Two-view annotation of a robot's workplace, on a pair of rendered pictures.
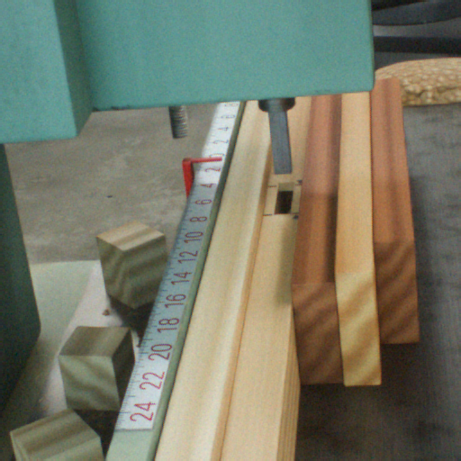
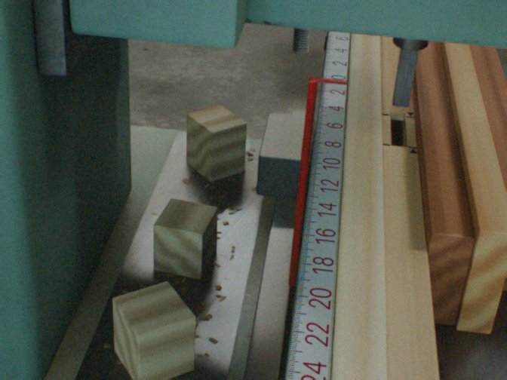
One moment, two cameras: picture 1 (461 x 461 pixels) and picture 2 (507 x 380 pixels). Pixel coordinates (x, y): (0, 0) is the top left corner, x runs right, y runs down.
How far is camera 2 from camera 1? 17 cm
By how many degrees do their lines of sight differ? 8
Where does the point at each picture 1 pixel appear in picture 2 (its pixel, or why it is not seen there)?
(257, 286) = (388, 223)
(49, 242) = not seen: hidden behind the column
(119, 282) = (201, 157)
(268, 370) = (418, 326)
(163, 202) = (185, 60)
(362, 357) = (481, 308)
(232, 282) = (373, 220)
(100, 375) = (188, 247)
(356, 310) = (490, 267)
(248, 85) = (400, 22)
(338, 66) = (492, 20)
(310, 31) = not seen: outside the picture
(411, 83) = not seen: hidden behind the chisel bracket
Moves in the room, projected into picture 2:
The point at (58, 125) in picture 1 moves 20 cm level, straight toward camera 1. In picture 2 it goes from (219, 34) to (320, 321)
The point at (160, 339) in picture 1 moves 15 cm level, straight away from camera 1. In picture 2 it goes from (318, 282) to (269, 105)
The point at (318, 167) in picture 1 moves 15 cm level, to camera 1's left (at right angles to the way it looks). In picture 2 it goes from (432, 105) to (161, 95)
